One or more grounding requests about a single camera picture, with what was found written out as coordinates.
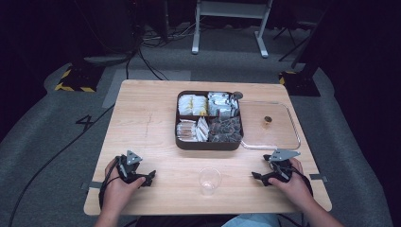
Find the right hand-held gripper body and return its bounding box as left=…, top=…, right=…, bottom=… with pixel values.
left=263, top=148, right=302, bottom=183

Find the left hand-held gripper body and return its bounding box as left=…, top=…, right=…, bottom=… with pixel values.
left=116, top=149, right=148, bottom=184

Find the person's right hand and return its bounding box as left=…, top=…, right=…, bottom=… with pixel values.
left=267, top=157, right=314, bottom=212

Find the person's left hand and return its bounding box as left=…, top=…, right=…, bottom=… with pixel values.
left=101, top=157, right=147, bottom=219

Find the clear lid with brown knob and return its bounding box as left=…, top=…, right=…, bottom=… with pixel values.
left=238, top=99, right=302, bottom=151

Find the grey tape strip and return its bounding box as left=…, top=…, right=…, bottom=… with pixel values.
left=308, top=172, right=329, bottom=183
left=80, top=181, right=104, bottom=192

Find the light blue clothing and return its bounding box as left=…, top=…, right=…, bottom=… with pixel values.
left=220, top=213, right=281, bottom=227

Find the clear plastic cup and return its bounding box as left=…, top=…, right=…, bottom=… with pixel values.
left=198, top=166, right=223, bottom=197

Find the pile of dark brown packets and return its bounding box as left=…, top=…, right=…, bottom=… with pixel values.
left=207, top=115, right=243, bottom=144

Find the pile of clear stick packets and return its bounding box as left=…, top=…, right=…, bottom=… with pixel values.
left=176, top=118, right=199, bottom=143

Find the brown compartment box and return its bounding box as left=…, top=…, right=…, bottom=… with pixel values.
left=174, top=90, right=245, bottom=151

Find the row of white sachets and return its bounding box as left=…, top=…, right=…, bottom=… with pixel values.
left=195, top=115, right=211, bottom=143

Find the pile of silver packets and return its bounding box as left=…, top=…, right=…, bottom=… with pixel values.
left=207, top=91, right=240, bottom=118

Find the pile of white yellow packets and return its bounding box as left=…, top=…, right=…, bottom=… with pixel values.
left=177, top=94, right=209, bottom=117

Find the yellow black striped stand base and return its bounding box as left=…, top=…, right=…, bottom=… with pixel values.
left=278, top=70, right=322, bottom=97
left=53, top=63, right=106, bottom=94

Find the grey floor sheet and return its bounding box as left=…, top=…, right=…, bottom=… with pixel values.
left=101, top=68, right=192, bottom=110

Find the black tripod stand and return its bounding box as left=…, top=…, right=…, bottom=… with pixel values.
left=271, top=24, right=317, bottom=62

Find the left hand-held gripper cable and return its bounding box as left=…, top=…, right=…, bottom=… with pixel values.
left=97, top=156, right=125, bottom=210

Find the hand-held gripper cable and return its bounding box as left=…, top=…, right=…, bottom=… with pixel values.
left=291, top=166, right=315, bottom=198
left=97, top=156, right=125, bottom=210

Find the right hand-held gripper cable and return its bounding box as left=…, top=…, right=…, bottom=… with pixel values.
left=291, top=166, right=315, bottom=198

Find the long black floor cable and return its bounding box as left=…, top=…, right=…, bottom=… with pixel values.
left=7, top=103, right=115, bottom=227

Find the black cable bundle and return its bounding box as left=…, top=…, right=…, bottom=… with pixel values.
left=125, top=18, right=202, bottom=81

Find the white table frame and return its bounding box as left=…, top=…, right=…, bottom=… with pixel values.
left=191, top=0, right=274, bottom=59

